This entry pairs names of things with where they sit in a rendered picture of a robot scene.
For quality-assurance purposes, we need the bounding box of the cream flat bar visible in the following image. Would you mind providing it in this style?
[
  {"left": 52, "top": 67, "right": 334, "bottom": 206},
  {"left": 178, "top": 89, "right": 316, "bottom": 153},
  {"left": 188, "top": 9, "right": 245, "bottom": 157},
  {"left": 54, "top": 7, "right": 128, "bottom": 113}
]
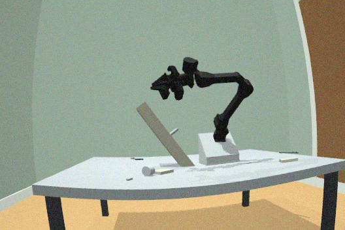
[
  {"left": 279, "top": 157, "right": 298, "bottom": 163},
  {"left": 154, "top": 169, "right": 174, "bottom": 175}
]

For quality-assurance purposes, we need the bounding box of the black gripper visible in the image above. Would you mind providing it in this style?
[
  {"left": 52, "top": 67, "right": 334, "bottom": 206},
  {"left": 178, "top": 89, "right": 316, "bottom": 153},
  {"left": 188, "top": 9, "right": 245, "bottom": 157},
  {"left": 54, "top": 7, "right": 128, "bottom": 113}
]
[{"left": 150, "top": 66, "right": 186, "bottom": 100}]

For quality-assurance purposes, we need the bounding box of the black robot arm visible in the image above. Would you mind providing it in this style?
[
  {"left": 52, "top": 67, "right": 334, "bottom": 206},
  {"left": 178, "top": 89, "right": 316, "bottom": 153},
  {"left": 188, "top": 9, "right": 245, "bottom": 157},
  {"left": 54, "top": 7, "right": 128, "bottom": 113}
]
[{"left": 172, "top": 57, "right": 254, "bottom": 142}]

